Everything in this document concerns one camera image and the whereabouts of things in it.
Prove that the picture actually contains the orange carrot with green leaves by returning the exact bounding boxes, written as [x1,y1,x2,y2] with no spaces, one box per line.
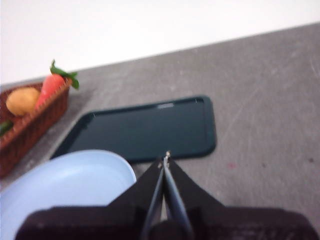
[34,59,80,111]

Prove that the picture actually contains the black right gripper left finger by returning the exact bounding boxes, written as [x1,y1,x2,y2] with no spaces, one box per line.
[14,156,166,240]

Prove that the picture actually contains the brown wicker basket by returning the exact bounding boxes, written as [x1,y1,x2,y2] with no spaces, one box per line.
[0,77,72,180]

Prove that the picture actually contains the yellow-brown potato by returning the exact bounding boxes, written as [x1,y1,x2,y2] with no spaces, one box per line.
[6,87,41,116]

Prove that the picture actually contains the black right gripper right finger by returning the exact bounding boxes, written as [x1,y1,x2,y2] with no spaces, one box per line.
[164,150,320,240]

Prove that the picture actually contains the dark rectangular tray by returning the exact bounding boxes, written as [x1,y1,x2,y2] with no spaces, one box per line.
[49,94,217,165]

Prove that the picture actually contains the light blue round plate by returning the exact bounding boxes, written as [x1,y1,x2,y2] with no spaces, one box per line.
[0,149,138,240]

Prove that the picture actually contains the long green pepper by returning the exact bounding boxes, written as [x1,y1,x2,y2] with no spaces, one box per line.
[0,119,14,137]

